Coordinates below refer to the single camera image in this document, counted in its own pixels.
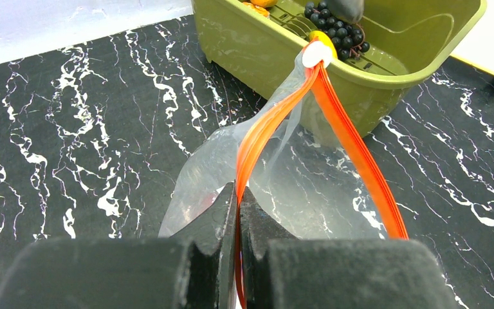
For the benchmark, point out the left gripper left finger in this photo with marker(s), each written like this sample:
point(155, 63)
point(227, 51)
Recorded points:
point(191, 269)

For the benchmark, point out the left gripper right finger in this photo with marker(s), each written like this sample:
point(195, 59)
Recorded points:
point(280, 270)

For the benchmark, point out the clear zip bag orange zipper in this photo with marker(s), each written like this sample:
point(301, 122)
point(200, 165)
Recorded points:
point(301, 158)

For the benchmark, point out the orange toy fruit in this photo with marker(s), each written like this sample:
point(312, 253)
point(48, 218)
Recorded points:
point(264, 3)

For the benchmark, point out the olive green plastic basket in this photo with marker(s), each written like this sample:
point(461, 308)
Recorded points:
point(409, 40)

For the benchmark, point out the yellow toy banana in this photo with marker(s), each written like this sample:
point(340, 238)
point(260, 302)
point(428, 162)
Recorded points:
point(325, 39)

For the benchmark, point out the black toy grape bunch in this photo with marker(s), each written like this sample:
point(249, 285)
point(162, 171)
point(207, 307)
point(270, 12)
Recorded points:
point(348, 38)

